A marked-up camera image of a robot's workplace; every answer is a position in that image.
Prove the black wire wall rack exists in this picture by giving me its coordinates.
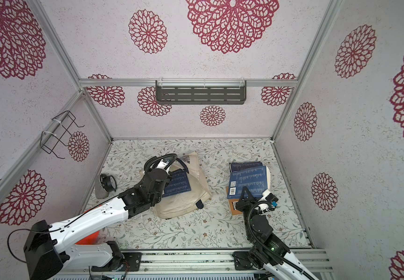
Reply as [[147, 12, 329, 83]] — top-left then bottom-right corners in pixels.
[[39, 110, 85, 160]]

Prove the black orange spine book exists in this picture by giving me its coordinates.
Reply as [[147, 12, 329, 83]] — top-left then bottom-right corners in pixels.
[[226, 187, 242, 216]]

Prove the aluminium rail frame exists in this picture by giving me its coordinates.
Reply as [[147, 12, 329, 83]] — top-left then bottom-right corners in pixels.
[[39, 247, 334, 280]]

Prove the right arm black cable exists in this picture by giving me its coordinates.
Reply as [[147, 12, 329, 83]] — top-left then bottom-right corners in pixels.
[[245, 199, 315, 280]]

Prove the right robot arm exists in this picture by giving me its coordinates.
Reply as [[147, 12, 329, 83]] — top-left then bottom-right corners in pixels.
[[232, 187, 317, 280]]

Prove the grey slotted wall shelf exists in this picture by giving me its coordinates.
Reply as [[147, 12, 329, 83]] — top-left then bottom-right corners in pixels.
[[155, 80, 247, 105]]

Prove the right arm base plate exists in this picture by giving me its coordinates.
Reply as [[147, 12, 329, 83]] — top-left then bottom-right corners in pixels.
[[232, 250, 262, 271]]

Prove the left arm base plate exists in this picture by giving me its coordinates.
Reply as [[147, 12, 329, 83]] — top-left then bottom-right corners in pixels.
[[91, 252, 142, 273]]

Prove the red toy figure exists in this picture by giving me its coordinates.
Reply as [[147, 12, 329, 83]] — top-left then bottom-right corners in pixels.
[[76, 231, 99, 245]]

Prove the blue book with barcode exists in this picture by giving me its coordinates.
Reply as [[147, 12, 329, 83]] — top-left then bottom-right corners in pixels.
[[229, 162, 263, 173]]

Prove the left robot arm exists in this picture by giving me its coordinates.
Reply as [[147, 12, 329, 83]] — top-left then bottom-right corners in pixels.
[[23, 154, 177, 280]]

